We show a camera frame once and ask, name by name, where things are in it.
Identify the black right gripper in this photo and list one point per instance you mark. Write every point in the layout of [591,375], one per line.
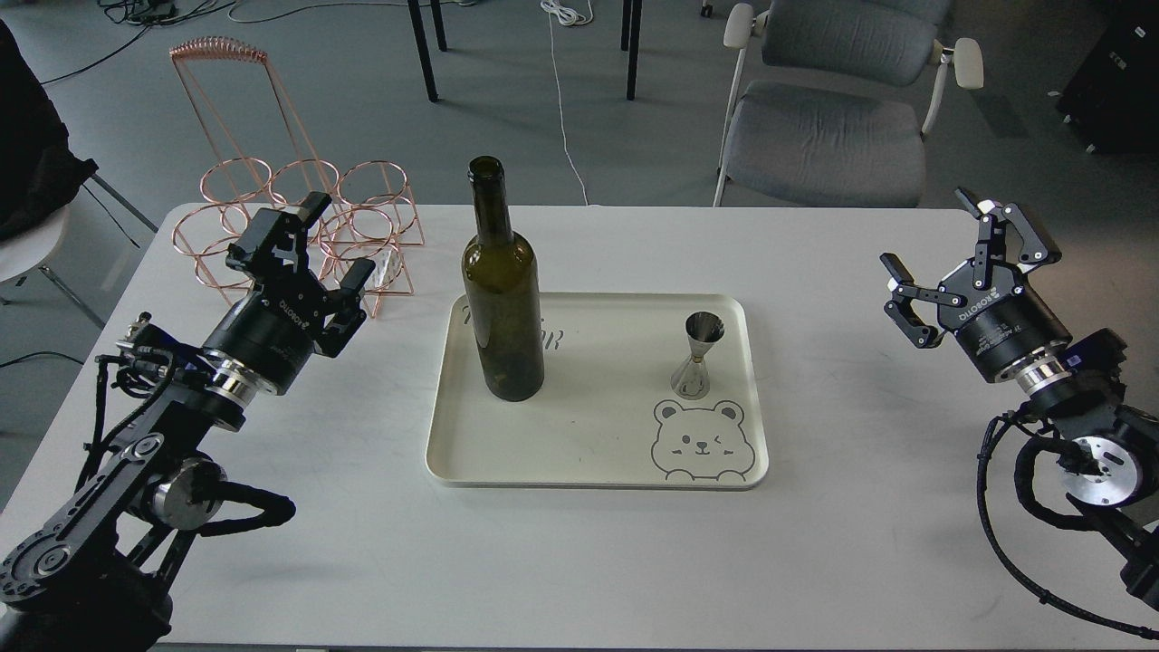
[995,326]

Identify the dark green wine bottle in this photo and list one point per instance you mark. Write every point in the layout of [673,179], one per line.
[500,274]

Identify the copper wire bottle rack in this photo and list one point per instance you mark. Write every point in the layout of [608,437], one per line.
[373,212]

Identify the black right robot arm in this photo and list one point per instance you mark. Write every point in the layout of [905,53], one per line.
[1088,463]

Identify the steel jigger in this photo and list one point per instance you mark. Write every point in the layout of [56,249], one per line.
[690,380]

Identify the grey office chair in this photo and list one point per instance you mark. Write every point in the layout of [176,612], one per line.
[826,148]

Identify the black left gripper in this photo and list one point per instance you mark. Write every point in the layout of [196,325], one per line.
[289,316]

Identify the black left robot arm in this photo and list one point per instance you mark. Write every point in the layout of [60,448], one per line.
[97,574]

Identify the cream bear tray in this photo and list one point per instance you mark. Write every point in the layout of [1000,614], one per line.
[606,416]

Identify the white chair with black coat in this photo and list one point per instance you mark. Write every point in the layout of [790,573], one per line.
[41,177]

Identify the black cabinet right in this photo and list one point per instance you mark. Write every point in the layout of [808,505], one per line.
[1112,98]

